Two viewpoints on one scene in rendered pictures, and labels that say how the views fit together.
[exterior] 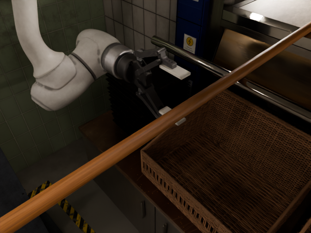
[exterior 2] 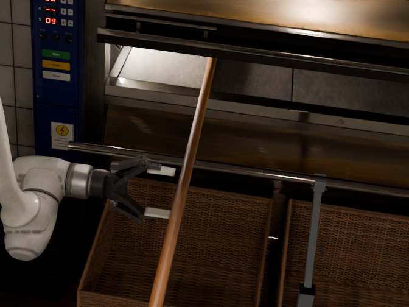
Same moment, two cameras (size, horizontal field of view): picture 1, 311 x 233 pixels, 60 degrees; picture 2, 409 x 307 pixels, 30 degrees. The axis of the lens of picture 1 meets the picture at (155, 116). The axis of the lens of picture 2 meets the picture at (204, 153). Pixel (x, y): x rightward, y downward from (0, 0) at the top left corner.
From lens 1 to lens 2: 1.45 m
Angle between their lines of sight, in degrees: 36
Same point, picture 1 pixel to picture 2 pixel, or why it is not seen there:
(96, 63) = (59, 190)
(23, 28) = (9, 178)
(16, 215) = (159, 296)
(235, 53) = (131, 130)
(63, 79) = (46, 217)
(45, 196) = (162, 282)
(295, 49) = not seen: hidden behind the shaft
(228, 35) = (115, 111)
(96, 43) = (53, 170)
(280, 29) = (180, 95)
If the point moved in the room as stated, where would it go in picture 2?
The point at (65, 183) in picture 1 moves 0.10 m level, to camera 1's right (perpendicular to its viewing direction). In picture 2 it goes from (165, 271) to (198, 255)
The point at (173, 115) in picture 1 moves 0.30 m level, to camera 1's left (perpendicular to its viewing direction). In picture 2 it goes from (181, 206) to (80, 250)
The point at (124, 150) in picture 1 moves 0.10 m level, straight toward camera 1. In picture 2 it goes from (174, 240) to (207, 260)
